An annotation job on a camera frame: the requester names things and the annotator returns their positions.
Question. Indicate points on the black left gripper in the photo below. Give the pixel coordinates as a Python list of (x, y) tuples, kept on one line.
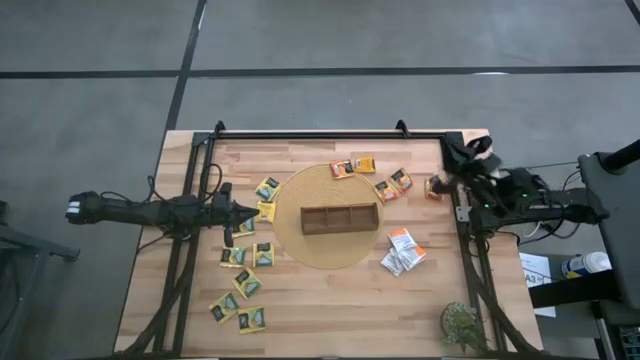
[(227, 212)]

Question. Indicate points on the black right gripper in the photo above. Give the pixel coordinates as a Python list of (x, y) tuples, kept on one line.
[(470, 165)]

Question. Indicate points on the white orange tea bag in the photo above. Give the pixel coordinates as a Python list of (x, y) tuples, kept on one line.
[(391, 263), (412, 257), (401, 238)]

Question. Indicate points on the yellow mango tea bag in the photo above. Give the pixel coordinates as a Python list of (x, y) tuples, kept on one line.
[(365, 164)]

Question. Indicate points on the brown wooden tea organizer box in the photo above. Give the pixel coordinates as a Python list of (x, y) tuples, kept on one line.
[(340, 218)]

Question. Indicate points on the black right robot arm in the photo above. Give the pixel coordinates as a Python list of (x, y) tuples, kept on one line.
[(550, 212)]

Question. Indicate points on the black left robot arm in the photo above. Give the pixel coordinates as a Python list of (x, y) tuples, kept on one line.
[(130, 210)]

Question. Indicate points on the plain yellow tea bag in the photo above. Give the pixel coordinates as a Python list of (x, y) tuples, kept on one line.
[(267, 212)]

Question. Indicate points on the round woven straw placemat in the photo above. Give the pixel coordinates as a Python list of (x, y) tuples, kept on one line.
[(325, 250)]

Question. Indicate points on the white printed paper sheet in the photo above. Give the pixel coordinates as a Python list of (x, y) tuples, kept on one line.
[(535, 262)]

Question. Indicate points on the small green potted plant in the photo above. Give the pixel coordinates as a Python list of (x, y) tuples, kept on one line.
[(460, 325)]

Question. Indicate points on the white wipes canister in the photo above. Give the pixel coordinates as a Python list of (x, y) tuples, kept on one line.
[(585, 265)]

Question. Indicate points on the black shelf bar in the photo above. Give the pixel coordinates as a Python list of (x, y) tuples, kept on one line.
[(575, 290)]

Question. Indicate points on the grey equipment stand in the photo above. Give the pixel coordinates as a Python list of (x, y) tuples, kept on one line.
[(620, 225)]

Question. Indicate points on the black round pole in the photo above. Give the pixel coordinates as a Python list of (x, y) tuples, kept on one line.
[(622, 157)]

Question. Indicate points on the dark electronic device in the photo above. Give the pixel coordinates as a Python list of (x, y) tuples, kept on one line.
[(630, 342)]

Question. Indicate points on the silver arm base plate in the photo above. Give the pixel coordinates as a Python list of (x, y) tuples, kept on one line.
[(462, 214)]

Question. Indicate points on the black metal table frame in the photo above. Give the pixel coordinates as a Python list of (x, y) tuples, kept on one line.
[(325, 135)]

